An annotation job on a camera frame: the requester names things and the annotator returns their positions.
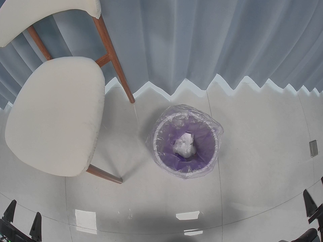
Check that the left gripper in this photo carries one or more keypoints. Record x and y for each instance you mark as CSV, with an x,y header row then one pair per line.
x,y
12,232

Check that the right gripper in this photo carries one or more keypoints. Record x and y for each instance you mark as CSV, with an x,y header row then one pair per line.
x,y
318,213

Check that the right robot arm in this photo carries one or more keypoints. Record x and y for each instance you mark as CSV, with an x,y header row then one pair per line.
x,y
306,236

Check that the white trash bin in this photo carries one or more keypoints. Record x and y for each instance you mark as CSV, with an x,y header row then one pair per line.
x,y
213,157

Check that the purple plastic bag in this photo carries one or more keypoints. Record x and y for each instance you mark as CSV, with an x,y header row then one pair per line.
x,y
166,137

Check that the white cushioned wooden chair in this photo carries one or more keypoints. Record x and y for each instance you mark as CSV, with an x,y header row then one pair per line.
x,y
55,110

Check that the crumpled white paper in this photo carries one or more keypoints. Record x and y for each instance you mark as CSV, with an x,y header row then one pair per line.
x,y
184,146

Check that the pale blue curtain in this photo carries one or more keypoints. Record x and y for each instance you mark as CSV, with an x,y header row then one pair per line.
x,y
201,34

